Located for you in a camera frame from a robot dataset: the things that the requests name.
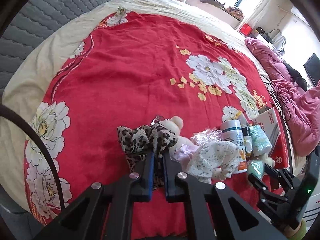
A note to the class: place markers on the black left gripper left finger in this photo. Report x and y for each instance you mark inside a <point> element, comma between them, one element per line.
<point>104,211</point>

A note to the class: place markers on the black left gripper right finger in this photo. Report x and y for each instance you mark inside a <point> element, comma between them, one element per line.
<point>213,211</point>

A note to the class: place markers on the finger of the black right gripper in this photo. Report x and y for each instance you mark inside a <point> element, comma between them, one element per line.
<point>281,179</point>
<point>264,193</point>

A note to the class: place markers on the green tissue pack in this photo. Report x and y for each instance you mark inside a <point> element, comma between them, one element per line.
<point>260,142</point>

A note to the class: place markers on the white floral scrunchie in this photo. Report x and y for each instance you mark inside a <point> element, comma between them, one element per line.
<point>214,161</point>

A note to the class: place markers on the cream teddy bear plush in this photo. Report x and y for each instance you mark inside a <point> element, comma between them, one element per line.
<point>184,148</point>

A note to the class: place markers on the leopard print scrunchie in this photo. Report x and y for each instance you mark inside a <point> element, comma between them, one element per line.
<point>136,142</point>

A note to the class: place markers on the red tissue box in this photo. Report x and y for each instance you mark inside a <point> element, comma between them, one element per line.
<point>269,120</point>

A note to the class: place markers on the white vitamin bottle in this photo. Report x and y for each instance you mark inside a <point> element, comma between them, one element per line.
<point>231,131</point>

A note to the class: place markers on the pink quilt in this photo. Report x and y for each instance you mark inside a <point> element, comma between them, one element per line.
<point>301,108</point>

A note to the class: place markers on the clear plastic wrapped packet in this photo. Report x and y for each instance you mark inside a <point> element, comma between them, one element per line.
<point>206,136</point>

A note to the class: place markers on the black monitor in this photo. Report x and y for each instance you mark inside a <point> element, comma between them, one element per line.
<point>312,68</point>

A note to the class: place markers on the cream bed sheet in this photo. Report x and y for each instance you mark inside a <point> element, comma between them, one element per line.
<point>26,88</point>

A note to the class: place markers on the red floral blanket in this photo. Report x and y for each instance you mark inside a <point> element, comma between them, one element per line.
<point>132,70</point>

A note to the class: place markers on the small red box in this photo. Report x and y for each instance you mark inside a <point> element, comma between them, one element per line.
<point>245,29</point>

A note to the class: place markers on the clothes on windowsill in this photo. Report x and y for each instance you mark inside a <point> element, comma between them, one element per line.
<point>234,11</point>

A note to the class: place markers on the grey quilted headboard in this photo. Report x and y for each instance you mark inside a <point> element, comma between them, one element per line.
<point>25,24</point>

